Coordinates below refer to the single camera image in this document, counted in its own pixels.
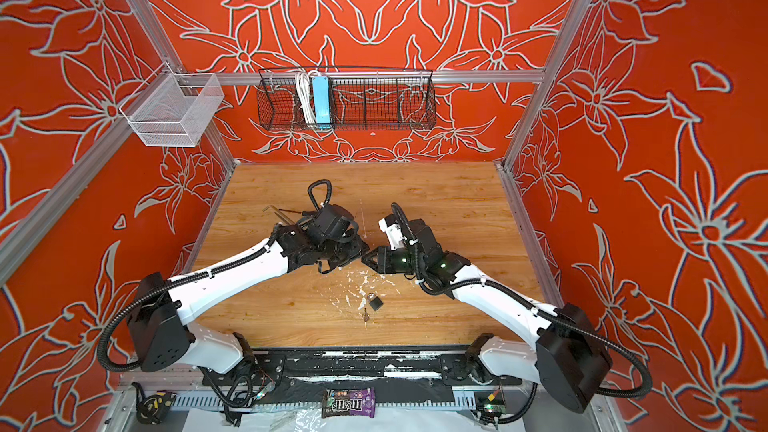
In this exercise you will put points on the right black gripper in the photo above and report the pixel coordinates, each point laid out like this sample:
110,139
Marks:
383,258

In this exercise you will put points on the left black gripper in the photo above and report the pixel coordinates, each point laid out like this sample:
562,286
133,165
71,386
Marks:
358,249

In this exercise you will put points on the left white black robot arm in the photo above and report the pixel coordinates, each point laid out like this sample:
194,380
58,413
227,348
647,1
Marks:
159,327

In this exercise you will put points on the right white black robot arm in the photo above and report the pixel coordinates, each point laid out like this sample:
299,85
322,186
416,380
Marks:
565,355

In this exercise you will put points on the metal hex key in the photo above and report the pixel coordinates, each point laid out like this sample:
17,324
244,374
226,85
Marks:
283,218

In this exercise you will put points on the dark padlock near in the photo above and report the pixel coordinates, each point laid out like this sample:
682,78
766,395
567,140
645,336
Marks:
375,302

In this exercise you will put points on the m&m candy bag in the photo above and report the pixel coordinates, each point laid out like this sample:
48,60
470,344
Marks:
344,403

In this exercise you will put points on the light blue box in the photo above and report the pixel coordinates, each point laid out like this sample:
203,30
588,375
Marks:
321,95

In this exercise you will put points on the small electronics board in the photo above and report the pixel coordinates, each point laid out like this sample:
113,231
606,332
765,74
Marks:
490,409

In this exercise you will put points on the yellow black tape measure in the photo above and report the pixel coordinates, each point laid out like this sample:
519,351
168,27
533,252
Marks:
154,409

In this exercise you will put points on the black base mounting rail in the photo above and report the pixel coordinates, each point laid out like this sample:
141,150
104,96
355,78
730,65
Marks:
444,364

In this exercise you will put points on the black wire wall basket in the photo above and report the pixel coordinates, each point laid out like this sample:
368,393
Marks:
361,99

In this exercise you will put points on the white mesh wall basket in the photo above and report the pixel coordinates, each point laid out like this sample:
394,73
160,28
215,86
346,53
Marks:
168,113

